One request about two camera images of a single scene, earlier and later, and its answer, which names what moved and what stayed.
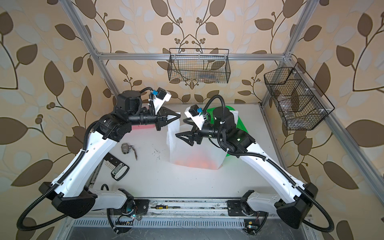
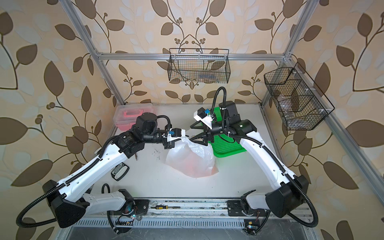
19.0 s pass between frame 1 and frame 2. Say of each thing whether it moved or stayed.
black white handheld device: stayed
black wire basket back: stayed
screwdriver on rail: stayed
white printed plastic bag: moved
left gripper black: moved
